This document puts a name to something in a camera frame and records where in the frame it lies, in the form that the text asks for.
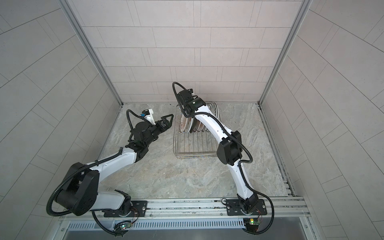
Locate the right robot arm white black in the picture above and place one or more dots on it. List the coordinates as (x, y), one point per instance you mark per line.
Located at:
(230, 146)

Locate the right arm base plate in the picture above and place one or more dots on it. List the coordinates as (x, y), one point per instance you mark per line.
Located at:
(236, 207)

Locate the white watermelon pattern plate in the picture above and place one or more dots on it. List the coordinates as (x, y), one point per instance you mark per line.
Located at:
(183, 123)

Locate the circuit board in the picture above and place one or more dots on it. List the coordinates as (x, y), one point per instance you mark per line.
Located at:
(251, 225)
(122, 228)

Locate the corner aluminium profile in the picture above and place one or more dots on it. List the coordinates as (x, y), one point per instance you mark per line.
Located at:
(68, 12)
(288, 42)

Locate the left corner aluminium profile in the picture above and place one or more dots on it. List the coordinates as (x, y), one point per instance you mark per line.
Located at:
(68, 12)

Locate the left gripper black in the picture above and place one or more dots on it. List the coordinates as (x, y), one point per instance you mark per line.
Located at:
(164, 124)

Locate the right corner aluminium profile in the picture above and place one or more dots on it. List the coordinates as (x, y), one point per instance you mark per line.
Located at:
(288, 42)

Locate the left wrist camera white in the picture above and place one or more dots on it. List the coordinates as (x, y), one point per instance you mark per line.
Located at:
(148, 115)

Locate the black white striped plate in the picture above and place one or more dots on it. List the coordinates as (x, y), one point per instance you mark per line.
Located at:
(211, 109)

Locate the left circuit board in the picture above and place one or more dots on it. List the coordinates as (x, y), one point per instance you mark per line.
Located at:
(122, 228)

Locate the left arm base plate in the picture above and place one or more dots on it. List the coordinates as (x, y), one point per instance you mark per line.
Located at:
(131, 209)

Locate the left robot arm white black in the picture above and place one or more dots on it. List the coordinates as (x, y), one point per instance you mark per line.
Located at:
(78, 192)

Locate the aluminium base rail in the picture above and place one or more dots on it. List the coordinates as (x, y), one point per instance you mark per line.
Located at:
(209, 208)

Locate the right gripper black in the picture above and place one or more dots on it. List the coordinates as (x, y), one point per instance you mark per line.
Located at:
(186, 110)

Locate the right circuit board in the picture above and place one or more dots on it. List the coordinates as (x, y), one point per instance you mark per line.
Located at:
(251, 225)

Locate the metal wire dish rack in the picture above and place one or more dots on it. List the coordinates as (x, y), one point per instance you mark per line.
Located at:
(193, 145)

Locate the orange sunburst plate front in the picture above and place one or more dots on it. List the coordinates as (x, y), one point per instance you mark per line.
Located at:
(196, 126)

